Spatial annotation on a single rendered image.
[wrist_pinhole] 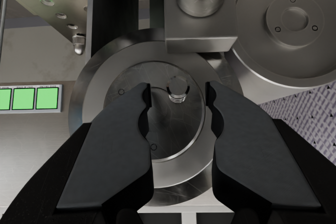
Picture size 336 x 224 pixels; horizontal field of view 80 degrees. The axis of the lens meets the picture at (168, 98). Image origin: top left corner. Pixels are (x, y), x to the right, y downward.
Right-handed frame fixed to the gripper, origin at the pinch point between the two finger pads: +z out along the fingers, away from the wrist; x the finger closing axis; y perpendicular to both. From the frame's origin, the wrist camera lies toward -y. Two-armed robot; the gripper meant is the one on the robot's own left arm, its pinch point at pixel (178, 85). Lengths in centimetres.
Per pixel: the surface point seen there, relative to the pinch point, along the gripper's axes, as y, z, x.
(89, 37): -1.2, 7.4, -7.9
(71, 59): 68, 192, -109
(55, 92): 18.1, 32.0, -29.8
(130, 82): 0.9, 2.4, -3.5
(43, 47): 58, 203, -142
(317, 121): 9.1, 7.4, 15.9
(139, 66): -0.1, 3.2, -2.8
